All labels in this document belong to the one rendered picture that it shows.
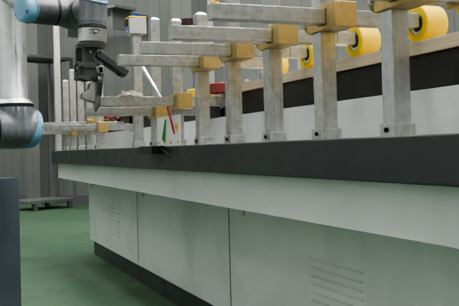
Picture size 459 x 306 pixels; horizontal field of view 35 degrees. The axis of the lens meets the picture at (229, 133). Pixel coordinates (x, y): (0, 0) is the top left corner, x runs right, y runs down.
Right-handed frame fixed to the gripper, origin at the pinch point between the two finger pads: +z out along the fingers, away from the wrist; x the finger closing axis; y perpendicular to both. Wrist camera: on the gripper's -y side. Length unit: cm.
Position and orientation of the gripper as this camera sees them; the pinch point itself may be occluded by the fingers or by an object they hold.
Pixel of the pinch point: (98, 107)
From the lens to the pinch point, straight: 233.5
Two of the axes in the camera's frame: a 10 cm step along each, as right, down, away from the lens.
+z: -0.1, 10.0, -0.3
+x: 3.7, -0.2, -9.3
